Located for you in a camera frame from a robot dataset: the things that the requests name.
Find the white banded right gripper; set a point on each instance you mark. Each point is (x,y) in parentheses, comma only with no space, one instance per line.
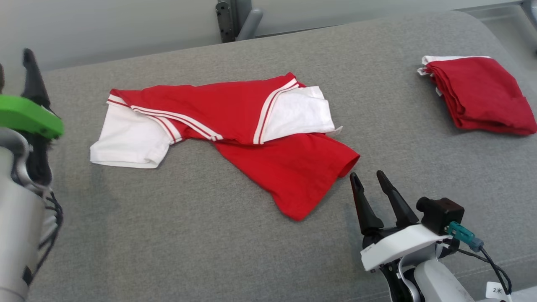
(398,245)

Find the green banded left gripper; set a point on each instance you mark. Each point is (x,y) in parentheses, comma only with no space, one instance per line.
(25,115)

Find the red shorts with white stripe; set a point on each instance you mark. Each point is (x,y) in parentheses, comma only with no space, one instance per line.
(482,92)

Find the red shirt with white sleeves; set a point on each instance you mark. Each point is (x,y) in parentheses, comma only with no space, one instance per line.
(235,109)

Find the white paper label tag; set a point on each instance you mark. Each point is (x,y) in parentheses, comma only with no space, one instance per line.
(498,290)

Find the grey fabric sofa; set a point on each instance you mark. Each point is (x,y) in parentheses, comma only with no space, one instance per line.
(209,251)

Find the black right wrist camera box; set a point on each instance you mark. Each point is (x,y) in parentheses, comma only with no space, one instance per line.
(440,212)

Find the grey metal frame post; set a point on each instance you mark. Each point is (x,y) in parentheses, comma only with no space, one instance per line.
(226,19)

